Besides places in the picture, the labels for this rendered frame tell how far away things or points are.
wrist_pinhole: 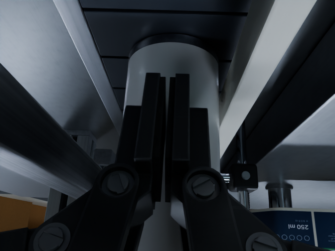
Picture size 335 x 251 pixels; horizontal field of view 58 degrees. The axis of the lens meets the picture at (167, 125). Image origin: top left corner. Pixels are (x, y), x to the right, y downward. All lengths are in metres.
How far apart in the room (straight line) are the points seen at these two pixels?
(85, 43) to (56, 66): 0.13
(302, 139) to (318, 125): 0.04
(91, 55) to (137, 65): 0.04
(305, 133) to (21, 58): 0.27
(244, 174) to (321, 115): 0.13
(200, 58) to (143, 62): 0.03
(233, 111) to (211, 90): 0.02
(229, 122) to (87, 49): 0.09
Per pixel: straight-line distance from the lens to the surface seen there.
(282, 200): 0.56
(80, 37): 0.17
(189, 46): 0.16
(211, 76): 0.16
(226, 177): 0.36
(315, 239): 0.57
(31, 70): 0.32
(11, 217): 2.15
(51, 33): 0.26
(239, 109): 0.15
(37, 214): 2.50
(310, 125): 0.29
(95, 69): 0.20
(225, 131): 0.18
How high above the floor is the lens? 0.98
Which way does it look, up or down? 21 degrees down
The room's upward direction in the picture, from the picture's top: 177 degrees counter-clockwise
